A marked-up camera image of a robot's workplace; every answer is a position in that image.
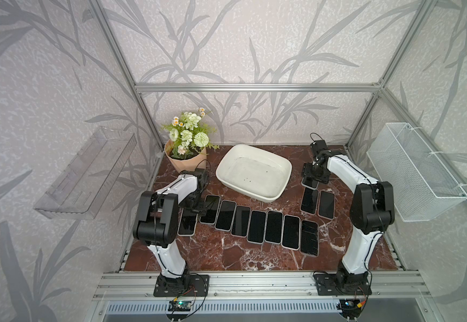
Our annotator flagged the white plastic storage box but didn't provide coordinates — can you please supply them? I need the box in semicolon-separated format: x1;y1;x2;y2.
215;144;292;203

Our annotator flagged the clear plastic wall shelf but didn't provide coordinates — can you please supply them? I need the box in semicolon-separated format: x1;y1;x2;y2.
33;127;137;220

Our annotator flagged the potted artificial flower plant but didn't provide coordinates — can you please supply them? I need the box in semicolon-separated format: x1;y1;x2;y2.
162;107;219;173

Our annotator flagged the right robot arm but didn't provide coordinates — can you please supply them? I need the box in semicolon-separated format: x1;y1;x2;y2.
302;140;395;292

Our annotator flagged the left green circuit board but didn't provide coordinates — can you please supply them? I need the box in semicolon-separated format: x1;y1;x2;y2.
168;299;194;313

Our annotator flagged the white wire mesh basket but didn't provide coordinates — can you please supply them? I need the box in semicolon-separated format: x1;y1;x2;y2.
367;123;467;222

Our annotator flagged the phone with pink case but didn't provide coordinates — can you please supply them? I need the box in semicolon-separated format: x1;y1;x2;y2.
231;205;251;237

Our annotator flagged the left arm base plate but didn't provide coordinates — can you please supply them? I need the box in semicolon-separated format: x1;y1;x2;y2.
154;273;210;297

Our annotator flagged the aluminium frame rail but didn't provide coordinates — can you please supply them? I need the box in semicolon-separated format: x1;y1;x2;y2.
135;83;380;93

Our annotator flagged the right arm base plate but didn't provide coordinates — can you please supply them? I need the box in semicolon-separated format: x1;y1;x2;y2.
313;270;372;297

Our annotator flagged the right circuit board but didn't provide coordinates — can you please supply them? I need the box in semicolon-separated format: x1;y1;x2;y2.
338;299;366;312

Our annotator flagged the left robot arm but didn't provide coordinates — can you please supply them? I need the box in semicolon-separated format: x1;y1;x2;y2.
133;169;209;297

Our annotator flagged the phone with light blue case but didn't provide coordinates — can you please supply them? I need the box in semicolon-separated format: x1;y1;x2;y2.
247;211;267;244

